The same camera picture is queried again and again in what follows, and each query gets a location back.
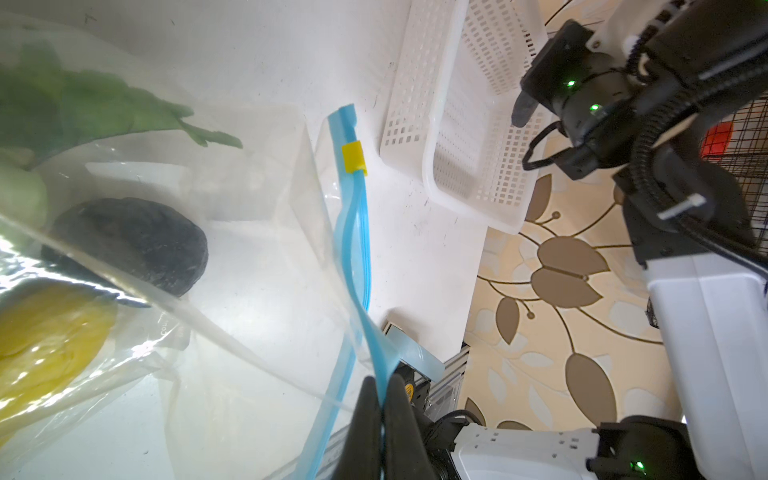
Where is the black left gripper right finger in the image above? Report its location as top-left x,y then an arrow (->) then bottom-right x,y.
383,374 -> 437,480

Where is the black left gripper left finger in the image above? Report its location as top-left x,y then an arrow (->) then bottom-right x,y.
332,376 -> 382,480

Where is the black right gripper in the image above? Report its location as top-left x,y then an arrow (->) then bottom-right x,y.
511,20 -> 635,180

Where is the clear zip bag blue zipper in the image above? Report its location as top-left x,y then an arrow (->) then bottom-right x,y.
0,11 -> 400,480

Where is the dark eggplant toy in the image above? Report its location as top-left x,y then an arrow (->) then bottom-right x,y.
50,197 -> 209,297

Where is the yellow corn toy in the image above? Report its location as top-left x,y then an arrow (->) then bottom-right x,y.
1,281 -> 119,445

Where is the white radish with green leaves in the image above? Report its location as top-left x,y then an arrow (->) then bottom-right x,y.
1,42 -> 242,228

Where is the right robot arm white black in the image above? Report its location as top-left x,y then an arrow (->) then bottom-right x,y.
423,1 -> 767,479

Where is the yellow black tape measure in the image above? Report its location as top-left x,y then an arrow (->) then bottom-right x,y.
395,363 -> 432,412

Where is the light blue case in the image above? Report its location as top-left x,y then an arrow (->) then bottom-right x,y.
384,323 -> 445,382

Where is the white plastic perforated basket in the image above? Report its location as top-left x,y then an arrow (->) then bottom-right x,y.
380,0 -> 552,235

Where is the aluminium frame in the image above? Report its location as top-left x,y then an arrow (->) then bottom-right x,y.
424,342 -> 470,421

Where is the red item in wire basket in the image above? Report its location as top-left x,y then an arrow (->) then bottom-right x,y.
700,121 -> 733,162

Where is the black wire basket right wall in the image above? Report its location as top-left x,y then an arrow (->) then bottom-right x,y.
709,93 -> 767,254

